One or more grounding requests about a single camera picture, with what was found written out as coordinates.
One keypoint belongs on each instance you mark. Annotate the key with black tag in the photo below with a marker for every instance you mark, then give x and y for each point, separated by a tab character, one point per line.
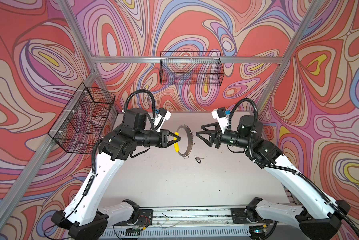
199	160

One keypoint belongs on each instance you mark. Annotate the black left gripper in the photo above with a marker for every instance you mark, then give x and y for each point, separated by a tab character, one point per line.
163	142

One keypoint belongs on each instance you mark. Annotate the black wire basket left wall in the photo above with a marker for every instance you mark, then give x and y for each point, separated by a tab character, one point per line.
84	119

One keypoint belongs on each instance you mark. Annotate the black wire basket back wall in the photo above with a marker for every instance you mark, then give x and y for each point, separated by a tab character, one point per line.
191	68

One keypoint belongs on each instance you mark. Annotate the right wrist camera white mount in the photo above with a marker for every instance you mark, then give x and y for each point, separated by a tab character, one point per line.
222	117

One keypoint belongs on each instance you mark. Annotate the black wire basket wall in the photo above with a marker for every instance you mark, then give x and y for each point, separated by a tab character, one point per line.
191	68
84	119

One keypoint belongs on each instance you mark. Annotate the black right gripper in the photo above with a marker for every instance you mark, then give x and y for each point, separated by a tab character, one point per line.
209	132

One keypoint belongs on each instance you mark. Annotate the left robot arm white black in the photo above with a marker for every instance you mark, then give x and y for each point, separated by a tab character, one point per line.
141	126

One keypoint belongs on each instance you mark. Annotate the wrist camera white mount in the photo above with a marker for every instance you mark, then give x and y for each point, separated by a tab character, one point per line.
161	116
222	117

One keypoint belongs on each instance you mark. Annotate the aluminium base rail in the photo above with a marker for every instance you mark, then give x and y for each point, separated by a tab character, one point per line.
194	219

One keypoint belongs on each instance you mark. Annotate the large keyring with yellow sleeve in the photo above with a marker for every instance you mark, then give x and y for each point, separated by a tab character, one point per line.
184	150

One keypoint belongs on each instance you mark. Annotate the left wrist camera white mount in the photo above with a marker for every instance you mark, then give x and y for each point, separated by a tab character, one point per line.
161	116

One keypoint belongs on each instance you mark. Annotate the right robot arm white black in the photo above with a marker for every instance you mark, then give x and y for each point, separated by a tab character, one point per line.
319	216

